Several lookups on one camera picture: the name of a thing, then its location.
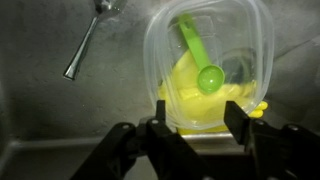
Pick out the yellow rubber glove in sink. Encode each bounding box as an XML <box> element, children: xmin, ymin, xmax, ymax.
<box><xmin>158</xmin><ymin>50</ymin><xmax>269</xmax><ymax>135</ymax></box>

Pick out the stainless steel sink basin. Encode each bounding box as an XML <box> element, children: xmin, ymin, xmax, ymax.
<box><xmin>0</xmin><ymin>0</ymin><xmax>320</xmax><ymax>180</ymax></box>

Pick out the clear plastic container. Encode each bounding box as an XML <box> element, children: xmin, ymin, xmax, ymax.
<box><xmin>143</xmin><ymin>0</ymin><xmax>274</xmax><ymax>130</ymax></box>

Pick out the green measuring spoon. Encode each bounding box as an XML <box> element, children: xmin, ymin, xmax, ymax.
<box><xmin>178</xmin><ymin>14</ymin><xmax>225</xmax><ymax>94</ymax></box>

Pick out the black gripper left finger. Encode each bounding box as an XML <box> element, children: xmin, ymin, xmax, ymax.
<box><xmin>155</xmin><ymin>100</ymin><xmax>166</xmax><ymax>123</ymax></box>

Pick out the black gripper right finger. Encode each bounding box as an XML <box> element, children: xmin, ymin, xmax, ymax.
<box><xmin>224</xmin><ymin>101</ymin><xmax>250</xmax><ymax>145</ymax></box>

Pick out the metal spoon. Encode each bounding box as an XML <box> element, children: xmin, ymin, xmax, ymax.
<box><xmin>63</xmin><ymin>0</ymin><xmax>128</xmax><ymax>81</ymax></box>

